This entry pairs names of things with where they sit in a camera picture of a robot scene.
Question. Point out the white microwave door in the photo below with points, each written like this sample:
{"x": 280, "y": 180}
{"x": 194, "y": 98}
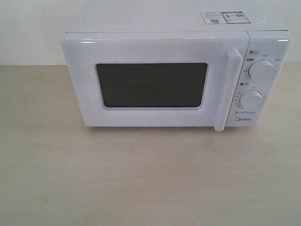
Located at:
{"x": 156, "y": 79}

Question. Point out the white microwave oven body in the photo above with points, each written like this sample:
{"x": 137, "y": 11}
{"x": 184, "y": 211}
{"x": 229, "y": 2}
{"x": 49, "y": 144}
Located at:
{"x": 269, "y": 39}

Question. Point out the lower white timer knob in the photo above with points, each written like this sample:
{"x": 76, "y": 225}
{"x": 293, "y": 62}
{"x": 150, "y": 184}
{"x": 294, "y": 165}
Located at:
{"x": 251, "y": 100}

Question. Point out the white and blue label sticker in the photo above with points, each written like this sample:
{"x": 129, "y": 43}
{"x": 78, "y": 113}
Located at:
{"x": 228, "y": 17}

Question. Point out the upper white control knob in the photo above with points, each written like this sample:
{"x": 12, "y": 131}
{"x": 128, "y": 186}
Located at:
{"x": 262, "y": 71}

